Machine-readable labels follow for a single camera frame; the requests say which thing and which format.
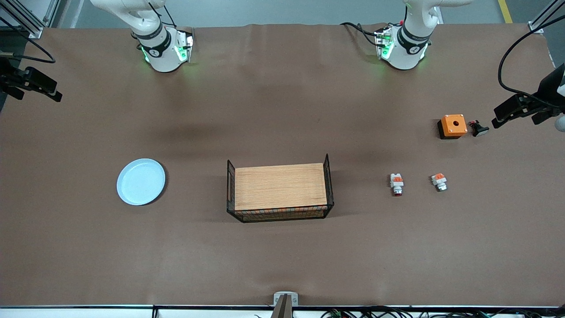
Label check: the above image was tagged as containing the large table cover sheet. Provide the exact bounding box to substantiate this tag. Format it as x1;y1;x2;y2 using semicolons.
0;22;565;307

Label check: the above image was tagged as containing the dark camera stand post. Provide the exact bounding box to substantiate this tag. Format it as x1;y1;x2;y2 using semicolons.
270;295;294;318

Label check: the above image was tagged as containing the grey metal camera bracket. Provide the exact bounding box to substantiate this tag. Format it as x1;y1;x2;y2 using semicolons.
273;291;299;307

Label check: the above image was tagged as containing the red push button switch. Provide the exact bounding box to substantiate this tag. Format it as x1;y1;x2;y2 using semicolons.
390;173;405;197

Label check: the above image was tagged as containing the aluminium frame profile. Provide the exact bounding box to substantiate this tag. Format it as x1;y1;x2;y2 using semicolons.
527;0;565;34
0;0;60;39

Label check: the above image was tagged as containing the black button cap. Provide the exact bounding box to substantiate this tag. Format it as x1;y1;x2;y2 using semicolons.
468;120;490;137

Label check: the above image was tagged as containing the black cable bundle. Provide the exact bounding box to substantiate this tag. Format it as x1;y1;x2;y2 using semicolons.
320;306;565;318

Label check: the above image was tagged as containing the white table edge rail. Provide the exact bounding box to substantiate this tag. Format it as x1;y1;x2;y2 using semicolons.
0;305;565;318

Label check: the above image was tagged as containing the orange button enclosure box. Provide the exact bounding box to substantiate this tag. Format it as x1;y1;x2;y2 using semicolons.
437;114;468;140

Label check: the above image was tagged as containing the black left arm base cable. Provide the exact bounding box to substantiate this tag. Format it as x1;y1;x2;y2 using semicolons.
340;21;381;47

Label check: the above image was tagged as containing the light blue round plate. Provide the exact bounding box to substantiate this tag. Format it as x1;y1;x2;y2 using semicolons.
117;158;166;206

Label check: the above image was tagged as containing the black wire basket wooden top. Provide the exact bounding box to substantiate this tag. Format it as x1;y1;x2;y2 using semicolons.
226;153;335;223

